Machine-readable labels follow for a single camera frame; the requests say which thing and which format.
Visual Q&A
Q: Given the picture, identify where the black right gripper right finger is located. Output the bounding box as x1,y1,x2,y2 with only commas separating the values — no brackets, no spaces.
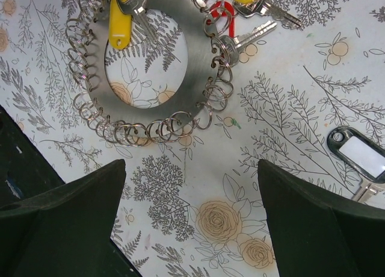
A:
257,160,384,276

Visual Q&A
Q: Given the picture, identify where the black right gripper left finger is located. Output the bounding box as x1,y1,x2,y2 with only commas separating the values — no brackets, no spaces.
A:
1,160,138,276

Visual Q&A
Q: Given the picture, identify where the steel disc with keyrings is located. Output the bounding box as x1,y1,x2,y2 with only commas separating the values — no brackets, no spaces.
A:
66,0,230,146

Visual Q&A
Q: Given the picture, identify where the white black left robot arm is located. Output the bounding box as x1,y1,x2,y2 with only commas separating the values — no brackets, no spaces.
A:
1,108,64,207

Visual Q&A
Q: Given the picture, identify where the silver key on black tag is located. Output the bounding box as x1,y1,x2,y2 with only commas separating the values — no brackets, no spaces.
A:
351,179,383,204

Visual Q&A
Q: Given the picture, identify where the black key tag white label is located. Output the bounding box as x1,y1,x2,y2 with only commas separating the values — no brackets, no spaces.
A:
327,126,384,184

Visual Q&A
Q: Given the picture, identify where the floral table mat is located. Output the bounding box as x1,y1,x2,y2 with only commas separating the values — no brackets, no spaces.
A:
1,0,384,276

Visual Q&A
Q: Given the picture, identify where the silver key with dark head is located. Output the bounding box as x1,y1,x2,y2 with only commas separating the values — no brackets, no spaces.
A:
220,20,277,67

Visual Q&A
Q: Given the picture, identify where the silver key under yellow tag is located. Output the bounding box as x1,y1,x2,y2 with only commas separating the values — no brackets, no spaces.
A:
233,0,302,30

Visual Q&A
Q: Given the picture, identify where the brass key inside disc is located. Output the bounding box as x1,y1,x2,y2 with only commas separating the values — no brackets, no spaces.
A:
117,0,158,44

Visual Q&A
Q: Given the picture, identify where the red key tag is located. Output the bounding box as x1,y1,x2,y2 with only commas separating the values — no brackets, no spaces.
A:
209,1,235,38

